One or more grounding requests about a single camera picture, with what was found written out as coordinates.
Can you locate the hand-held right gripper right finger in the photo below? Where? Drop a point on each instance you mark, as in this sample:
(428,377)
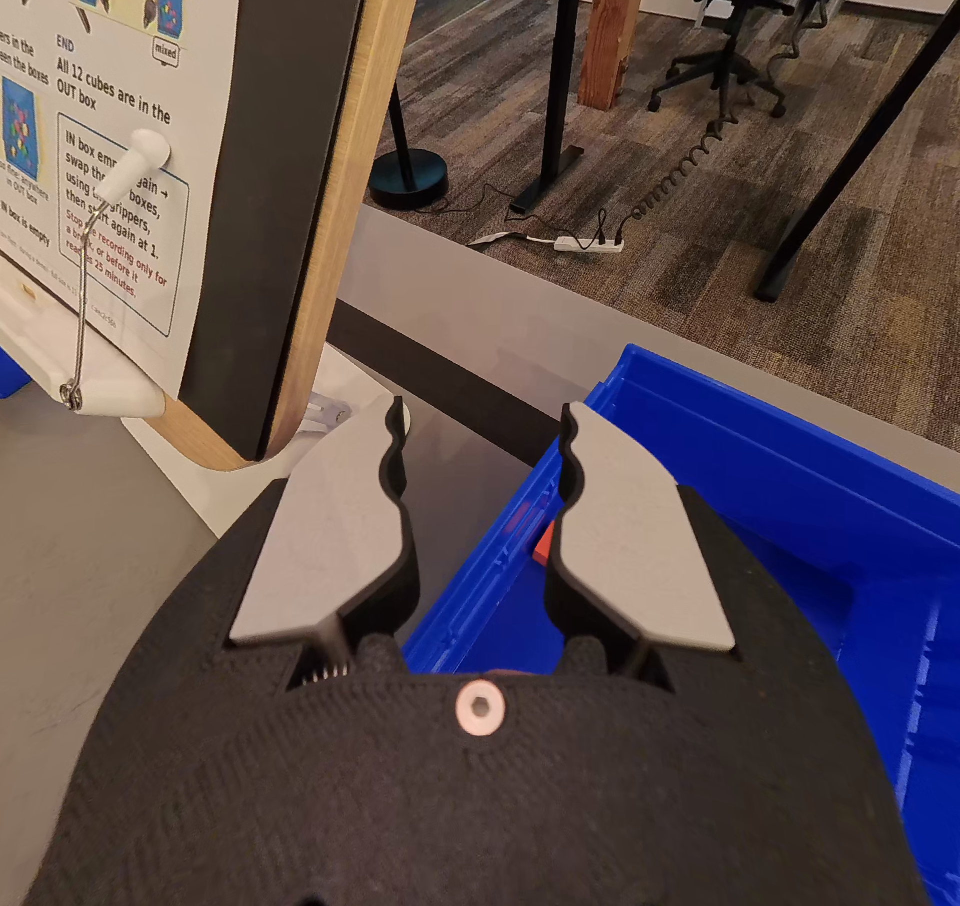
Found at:
(637,553)

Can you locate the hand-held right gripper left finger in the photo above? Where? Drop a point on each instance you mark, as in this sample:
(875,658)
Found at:
(330,546)

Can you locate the red wooden cube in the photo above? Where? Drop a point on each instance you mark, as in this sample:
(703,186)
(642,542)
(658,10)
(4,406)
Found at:
(545,546)

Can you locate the white power strip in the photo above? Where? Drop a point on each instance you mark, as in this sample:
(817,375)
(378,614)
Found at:
(585,244)

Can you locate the printed instruction sheet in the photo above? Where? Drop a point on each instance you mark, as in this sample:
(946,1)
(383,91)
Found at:
(195,208)

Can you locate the wooden board stand white base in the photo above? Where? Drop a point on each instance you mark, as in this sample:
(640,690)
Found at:
(285,170)

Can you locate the black pole stand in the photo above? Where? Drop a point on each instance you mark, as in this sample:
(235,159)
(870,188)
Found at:
(409,174)

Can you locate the white page holder peg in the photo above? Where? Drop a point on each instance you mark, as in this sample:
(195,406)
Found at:
(139,155)

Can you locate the black angled desk leg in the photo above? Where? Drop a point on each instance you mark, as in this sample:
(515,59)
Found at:
(847,163)

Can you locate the wooden post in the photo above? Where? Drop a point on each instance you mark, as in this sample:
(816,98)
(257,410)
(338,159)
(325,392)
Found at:
(615,20)

